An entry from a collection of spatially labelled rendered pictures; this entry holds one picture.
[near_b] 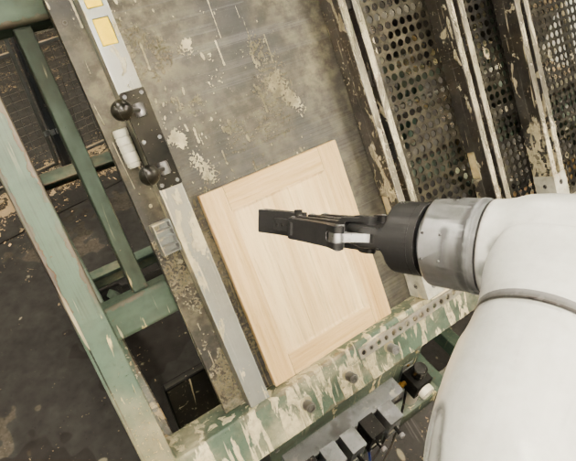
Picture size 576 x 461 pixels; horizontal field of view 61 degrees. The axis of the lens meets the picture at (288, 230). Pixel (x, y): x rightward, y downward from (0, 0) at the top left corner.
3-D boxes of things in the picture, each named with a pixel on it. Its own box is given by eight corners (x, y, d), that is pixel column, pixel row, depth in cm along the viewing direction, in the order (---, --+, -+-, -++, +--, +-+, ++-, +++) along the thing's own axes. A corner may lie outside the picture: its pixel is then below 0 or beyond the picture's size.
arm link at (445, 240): (475, 199, 41) (410, 196, 45) (468, 305, 42) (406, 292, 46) (510, 196, 48) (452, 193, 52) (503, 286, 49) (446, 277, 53)
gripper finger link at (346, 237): (393, 248, 51) (367, 254, 47) (350, 242, 54) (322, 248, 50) (394, 225, 51) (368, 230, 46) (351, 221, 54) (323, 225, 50)
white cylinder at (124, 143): (111, 133, 98) (127, 170, 99) (112, 131, 95) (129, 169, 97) (124, 128, 99) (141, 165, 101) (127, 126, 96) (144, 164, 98)
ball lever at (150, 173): (160, 179, 100) (141, 190, 87) (153, 161, 99) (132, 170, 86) (177, 173, 99) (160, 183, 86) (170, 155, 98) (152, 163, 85)
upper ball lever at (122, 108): (136, 122, 97) (112, 124, 84) (128, 103, 96) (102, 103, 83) (154, 115, 97) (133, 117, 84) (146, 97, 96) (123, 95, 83)
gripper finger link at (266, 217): (303, 237, 60) (298, 237, 59) (261, 230, 65) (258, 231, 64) (303, 212, 60) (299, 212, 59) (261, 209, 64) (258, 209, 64)
